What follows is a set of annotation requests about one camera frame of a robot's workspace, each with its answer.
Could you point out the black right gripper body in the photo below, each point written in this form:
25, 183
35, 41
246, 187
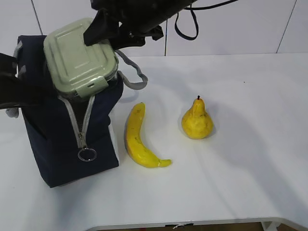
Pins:
140, 16

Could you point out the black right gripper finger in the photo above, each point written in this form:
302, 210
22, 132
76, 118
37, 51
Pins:
121, 41
104, 26

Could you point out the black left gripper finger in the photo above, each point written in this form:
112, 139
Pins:
15, 93

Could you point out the glass container with green lid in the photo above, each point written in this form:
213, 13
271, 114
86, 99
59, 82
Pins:
79, 71

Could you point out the navy blue lunch bag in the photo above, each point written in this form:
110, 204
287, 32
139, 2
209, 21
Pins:
69, 140

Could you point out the yellow banana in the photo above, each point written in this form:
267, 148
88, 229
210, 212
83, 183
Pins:
134, 145

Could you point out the yellow pear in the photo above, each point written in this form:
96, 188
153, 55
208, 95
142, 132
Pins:
196, 122

